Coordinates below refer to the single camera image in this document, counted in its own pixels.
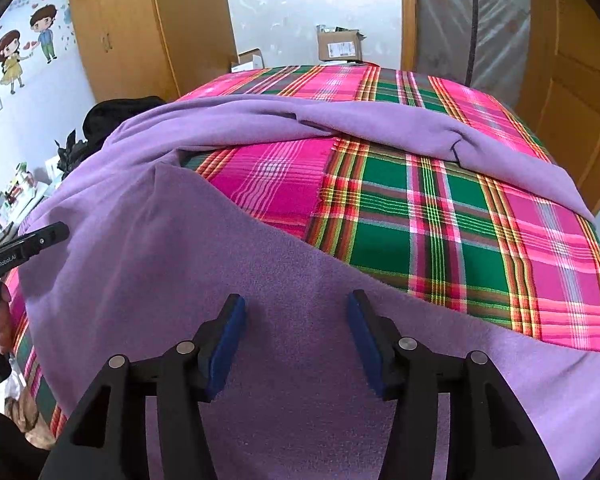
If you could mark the cartoon couple wall sticker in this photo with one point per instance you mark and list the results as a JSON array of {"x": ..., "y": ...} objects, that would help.
[{"x": 14, "y": 51}]

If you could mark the grey plastic door curtain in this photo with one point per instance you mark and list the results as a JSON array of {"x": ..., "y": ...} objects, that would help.
[{"x": 482, "y": 44}]

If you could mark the operator left hand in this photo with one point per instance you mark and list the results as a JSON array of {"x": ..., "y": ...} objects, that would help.
[{"x": 6, "y": 330}]

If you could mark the small white cardboard box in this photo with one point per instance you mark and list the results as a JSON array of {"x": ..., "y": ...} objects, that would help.
[{"x": 248, "y": 60}]

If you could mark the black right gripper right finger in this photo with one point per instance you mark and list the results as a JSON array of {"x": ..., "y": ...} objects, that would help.
[{"x": 491, "y": 435}]

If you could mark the pink green plaid bedsheet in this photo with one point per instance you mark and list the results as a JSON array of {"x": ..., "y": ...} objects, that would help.
[{"x": 441, "y": 233}]

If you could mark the cardboard box with label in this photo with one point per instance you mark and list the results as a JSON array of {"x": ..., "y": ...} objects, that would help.
[{"x": 336, "y": 44}]

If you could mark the wooden wardrobe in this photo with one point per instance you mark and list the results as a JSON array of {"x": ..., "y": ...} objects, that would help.
[{"x": 166, "y": 48}]

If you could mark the purple fleece garment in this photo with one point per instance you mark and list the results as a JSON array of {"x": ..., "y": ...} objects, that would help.
[{"x": 154, "y": 250}]

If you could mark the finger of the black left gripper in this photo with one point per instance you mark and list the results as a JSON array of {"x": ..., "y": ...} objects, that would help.
[{"x": 31, "y": 244}]

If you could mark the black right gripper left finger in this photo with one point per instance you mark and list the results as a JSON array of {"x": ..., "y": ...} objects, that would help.
[{"x": 105, "y": 436}]

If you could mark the brown fleece garment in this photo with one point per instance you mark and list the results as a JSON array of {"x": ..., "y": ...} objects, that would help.
[{"x": 24, "y": 413}]

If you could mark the wooden door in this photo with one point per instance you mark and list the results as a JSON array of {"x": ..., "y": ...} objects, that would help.
[{"x": 560, "y": 95}]

